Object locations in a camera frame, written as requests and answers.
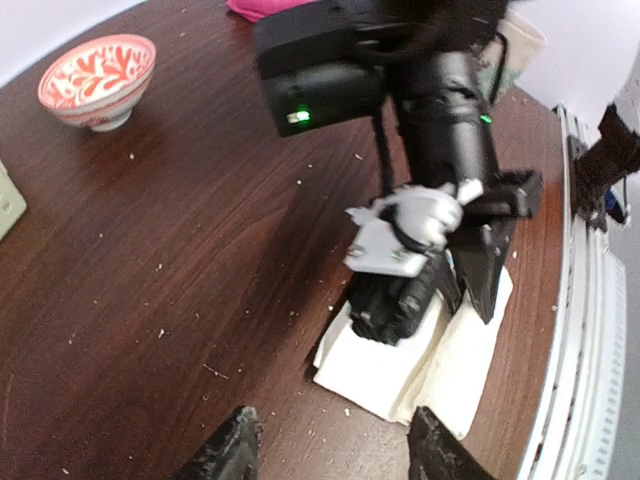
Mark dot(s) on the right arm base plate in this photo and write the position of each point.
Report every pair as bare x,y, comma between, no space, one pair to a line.
613,157

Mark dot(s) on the cream floral mug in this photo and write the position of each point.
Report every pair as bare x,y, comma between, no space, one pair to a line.
508,55

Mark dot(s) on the white towel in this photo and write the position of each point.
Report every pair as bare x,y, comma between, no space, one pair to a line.
444,366

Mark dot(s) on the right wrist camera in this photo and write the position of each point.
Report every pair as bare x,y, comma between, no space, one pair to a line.
398,231

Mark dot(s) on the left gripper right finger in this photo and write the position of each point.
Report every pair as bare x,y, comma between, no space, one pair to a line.
436,454

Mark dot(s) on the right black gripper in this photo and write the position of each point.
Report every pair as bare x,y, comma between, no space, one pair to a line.
388,309

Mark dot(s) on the pink towel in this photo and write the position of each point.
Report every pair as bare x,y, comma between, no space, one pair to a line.
255,10

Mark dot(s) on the green plastic basket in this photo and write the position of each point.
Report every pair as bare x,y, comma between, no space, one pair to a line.
12,203

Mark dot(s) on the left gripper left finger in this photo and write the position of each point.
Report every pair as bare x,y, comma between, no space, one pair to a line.
231,452

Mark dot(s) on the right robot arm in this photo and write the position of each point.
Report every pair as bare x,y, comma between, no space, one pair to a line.
408,66

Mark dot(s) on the red patterned white bowl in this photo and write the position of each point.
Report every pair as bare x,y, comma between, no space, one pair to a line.
97,84

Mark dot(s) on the front aluminium rail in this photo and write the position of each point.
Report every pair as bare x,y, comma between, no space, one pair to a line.
574,432

